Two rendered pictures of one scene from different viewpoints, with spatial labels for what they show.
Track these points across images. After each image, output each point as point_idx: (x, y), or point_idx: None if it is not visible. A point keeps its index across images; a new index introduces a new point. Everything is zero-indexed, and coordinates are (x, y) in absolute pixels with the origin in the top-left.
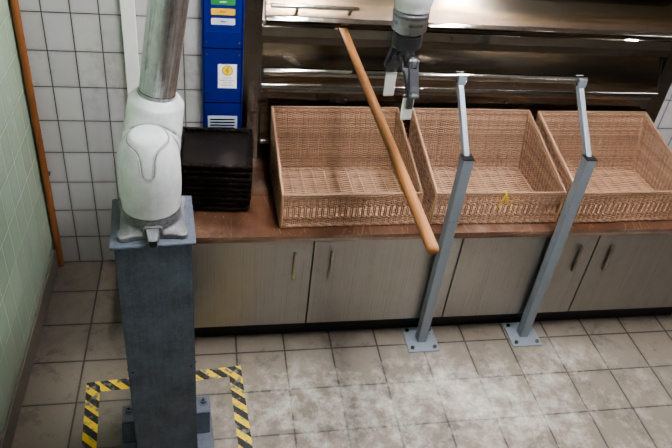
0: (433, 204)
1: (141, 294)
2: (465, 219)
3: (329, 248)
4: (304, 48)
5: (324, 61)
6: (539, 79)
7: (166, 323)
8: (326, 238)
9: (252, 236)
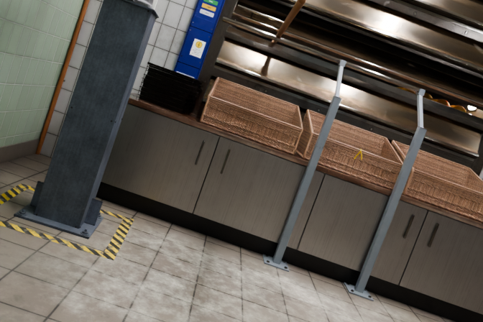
0: (308, 141)
1: (106, 38)
2: (328, 163)
3: (228, 146)
4: (249, 49)
5: (259, 61)
6: (393, 80)
7: (111, 72)
8: (228, 136)
9: (180, 116)
